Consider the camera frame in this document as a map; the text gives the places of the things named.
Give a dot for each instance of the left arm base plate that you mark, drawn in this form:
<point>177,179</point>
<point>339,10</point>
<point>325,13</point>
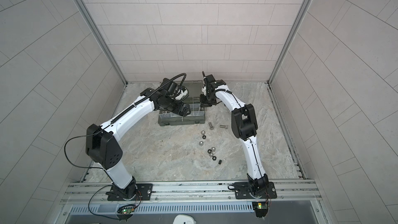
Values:
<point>131,192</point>

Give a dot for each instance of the left green circuit board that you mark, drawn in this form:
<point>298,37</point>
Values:
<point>125,212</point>

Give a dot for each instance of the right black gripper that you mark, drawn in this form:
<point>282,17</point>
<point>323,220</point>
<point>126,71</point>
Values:
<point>203,101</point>

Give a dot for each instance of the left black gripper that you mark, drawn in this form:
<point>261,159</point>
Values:
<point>184,112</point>

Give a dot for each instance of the aluminium mounting rail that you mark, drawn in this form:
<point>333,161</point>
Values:
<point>185,197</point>

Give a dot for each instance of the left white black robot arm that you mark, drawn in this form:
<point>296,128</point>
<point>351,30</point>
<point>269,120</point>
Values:
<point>102,141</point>

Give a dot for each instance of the white round object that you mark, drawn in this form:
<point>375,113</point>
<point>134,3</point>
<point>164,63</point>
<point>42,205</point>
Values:
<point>184,219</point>

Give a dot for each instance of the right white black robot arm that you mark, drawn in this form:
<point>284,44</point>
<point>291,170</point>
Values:
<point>244,127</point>

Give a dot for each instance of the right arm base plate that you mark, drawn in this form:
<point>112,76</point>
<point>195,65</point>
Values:
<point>245,190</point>

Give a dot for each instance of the right circuit board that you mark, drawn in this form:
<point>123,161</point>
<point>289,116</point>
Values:
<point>260,208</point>

